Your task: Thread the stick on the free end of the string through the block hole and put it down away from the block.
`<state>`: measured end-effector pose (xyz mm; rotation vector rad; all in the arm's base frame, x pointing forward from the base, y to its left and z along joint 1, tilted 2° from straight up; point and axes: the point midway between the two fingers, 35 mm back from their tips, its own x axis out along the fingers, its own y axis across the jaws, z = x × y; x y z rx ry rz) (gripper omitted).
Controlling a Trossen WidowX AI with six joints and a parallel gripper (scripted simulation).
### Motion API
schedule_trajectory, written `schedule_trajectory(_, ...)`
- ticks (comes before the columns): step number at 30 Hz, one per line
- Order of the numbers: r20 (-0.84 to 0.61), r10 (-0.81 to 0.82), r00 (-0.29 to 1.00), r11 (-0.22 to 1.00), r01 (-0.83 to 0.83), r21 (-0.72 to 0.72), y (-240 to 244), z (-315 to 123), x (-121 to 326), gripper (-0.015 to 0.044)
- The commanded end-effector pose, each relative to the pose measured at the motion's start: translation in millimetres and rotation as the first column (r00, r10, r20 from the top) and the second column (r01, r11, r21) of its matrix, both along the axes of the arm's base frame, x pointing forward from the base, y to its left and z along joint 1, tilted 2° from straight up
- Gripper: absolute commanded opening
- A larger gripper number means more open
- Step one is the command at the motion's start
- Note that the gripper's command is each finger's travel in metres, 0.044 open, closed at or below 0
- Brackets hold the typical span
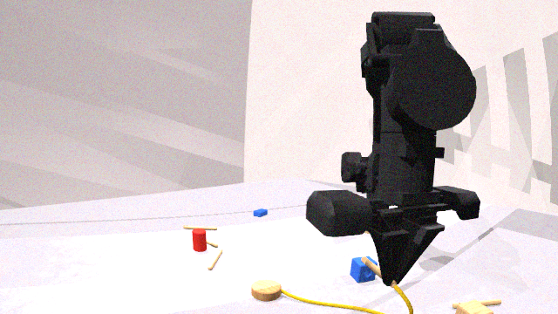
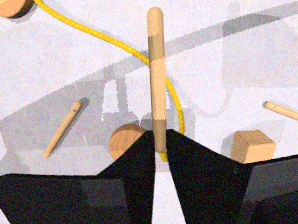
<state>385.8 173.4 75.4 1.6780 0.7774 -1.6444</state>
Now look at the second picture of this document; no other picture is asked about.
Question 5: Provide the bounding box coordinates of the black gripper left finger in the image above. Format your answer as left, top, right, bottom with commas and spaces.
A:
0, 131, 156, 224

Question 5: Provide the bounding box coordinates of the tan round disc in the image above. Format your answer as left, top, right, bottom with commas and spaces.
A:
109, 124, 145, 161

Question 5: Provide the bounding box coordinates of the small tan wooden block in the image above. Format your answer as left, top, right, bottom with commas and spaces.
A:
230, 131, 275, 164

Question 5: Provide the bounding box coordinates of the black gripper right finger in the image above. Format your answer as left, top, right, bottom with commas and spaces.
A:
166, 129, 298, 224

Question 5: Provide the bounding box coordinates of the yellow string with wooden stick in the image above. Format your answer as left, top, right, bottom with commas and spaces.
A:
35, 0, 185, 163

